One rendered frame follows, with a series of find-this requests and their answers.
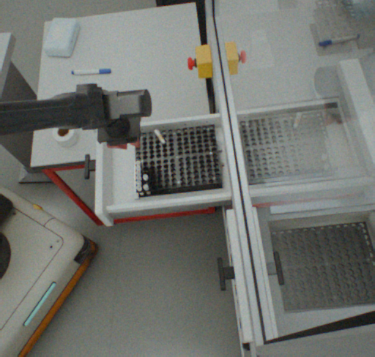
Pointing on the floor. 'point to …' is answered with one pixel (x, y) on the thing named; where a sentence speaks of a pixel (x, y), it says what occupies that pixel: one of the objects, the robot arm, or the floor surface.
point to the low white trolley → (147, 28)
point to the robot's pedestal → (23, 91)
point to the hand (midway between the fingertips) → (132, 145)
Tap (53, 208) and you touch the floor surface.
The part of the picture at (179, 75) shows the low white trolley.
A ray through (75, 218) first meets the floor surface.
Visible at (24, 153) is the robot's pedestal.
